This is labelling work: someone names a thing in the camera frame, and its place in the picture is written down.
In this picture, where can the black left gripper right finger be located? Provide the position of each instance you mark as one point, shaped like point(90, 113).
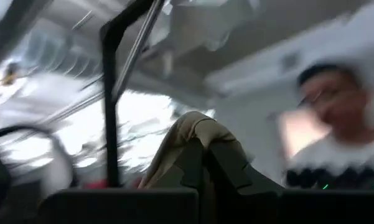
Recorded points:
point(298, 208)

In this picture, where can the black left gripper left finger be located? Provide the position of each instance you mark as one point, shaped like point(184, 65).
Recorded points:
point(118, 207)

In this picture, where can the beige khaki garment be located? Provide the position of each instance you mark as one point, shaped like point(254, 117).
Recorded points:
point(186, 130)

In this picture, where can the person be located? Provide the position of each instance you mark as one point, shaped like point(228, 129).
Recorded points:
point(336, 102)

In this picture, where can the black metal frame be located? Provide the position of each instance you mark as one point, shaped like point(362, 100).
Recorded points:
point(110, 124)

